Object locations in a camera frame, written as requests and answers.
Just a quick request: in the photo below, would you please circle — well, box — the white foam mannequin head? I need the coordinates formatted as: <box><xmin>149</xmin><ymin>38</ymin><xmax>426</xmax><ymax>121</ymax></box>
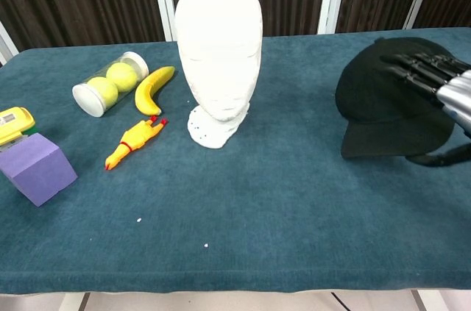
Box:
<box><xmin>174</xmin><ymin>0</ymin><xmax>263</xmax><ymax>150</ymax></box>

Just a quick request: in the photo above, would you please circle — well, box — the right robot hand black silver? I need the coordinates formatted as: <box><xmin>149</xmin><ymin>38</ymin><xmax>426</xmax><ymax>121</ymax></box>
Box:
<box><xmin>380</xmin><ymin>51</ymin><xmax>471</xmax><ymax>168</ymax></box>

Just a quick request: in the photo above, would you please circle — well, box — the white table leg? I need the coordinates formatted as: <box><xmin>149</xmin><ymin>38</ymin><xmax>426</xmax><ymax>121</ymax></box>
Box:
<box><xmin>411</xmin><ymin>288</ymin><xmax>447</xmax><ymax>311</ymax></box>
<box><xmin>57</xmin><ymin>292</ymin><xmax>91</xmax><ymax>311</ymax></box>

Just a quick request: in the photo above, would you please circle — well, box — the yellow-green tennis ball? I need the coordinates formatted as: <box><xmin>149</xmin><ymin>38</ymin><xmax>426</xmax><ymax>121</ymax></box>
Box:
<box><xmin>105</xmin><ymin>62</ymin><xmax>139</xmax><ymax>91</ymax></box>
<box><xmin>87</xmin><ymin>76</ymin><xmax>119</xmax><ymax>110</ymax></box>

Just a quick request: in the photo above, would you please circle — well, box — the teal velvet tablecloth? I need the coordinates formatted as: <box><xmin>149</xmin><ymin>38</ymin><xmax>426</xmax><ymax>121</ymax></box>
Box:
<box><xmin>0</xmin><ymin>26</ymin><xmax>471</xmax><ymax>296</ymax></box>

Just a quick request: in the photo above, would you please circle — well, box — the yellow rubber chicken toy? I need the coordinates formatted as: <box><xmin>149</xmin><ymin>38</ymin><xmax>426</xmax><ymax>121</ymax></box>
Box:
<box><xmin>105</xmin><ymin>115</ymin><xmax>169</xmax><ymax>171</ymax></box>

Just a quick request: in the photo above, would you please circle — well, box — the black baseball cap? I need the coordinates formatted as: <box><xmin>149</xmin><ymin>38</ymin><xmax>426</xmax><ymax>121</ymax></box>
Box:
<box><xmin>335</xmin><ymin>36</ymin><xmax>459</xmax><ymax>160</ymax></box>

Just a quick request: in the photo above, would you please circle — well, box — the black cable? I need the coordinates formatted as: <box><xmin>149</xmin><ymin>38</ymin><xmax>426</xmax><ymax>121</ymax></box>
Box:
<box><xmin>330</xmin><ymin>291</ymin><xmax>351</xmax><ymax>311</ymax></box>

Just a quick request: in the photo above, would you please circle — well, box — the yellow toy banana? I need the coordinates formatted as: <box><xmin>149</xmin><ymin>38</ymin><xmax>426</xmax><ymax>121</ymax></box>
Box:
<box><xmin>134</xmin><ymin>65</ymin><xmax>176</xmax><ymax>117</ymax></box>

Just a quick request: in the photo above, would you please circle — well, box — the purple foam block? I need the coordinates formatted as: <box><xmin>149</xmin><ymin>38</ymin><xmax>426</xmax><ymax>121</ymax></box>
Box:
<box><xmin>0</xmin><ymin>132</ymin><xmax>79</xmax><ymax>208</ymax></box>

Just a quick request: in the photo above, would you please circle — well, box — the yellow handheld device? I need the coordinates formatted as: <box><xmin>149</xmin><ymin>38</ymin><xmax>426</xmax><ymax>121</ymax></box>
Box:
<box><xmin>0</xmin><ymin>106</ymin><xmax>37</xmax><ymax>153</ymax></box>

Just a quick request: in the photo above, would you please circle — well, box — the clear tube with white caps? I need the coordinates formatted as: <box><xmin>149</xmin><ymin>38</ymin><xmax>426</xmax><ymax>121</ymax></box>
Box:
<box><xmin>71</xmin><ymin>51</ymin><xmax>150</xmax><ymax>118</ymax></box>

